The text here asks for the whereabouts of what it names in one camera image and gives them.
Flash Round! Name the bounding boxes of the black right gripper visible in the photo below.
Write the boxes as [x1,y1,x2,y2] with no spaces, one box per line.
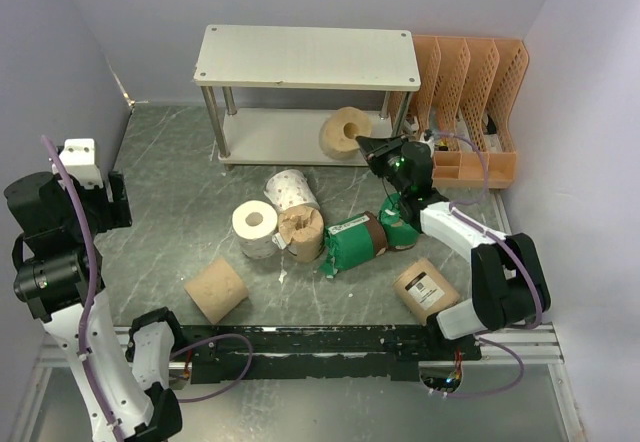
[357,134,409,196]

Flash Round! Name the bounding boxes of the tan unwrapped paper roll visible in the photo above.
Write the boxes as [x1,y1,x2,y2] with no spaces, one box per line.
[184,257,249,325]
[319,107,372,161]

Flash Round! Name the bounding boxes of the green paper roll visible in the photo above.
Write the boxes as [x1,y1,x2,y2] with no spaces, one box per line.
[378,194,420,251]

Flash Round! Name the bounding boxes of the brown roll with cartoon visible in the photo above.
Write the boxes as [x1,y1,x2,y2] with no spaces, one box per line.
[272,205,324,263]

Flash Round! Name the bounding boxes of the brown roll white label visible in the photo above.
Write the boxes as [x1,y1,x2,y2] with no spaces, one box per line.
[392,258,460,326]

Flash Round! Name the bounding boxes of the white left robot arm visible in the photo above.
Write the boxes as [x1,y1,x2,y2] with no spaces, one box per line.
[4,171,187,441]

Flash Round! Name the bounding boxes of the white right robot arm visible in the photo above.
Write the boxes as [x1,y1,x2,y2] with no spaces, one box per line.
[355,130,551,360]

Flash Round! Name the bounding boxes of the grey white tape dispenser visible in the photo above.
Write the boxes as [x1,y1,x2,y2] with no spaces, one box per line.
[404,116,420,135]

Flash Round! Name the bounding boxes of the green wrapped roll brown band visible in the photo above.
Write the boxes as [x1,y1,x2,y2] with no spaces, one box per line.
[320,211,388,278]

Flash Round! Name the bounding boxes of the white roll with red dots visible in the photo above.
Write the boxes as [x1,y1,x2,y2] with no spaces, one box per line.
[264,169,320,214]

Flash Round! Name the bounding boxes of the orange plastic file organizer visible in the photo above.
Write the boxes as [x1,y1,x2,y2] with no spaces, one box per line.
[407,35,529,189]

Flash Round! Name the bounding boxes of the black item in organizer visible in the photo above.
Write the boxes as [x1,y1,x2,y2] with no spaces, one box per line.
[486,116,498,135]

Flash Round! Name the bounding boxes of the white packets in organizer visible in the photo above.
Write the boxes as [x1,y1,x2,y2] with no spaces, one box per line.
[484,133,502,153]

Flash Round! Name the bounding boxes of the white upright paper roll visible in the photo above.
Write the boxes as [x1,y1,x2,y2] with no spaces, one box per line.
[232,200,278,259]

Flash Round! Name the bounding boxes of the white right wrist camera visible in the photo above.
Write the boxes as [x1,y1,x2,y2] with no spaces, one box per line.
[419,129,436,152]

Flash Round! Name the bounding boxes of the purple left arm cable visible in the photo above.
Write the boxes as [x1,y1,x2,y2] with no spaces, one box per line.
[40,134,254,442]

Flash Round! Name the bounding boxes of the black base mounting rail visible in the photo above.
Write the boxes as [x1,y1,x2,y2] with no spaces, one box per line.
[182,324,481,384]

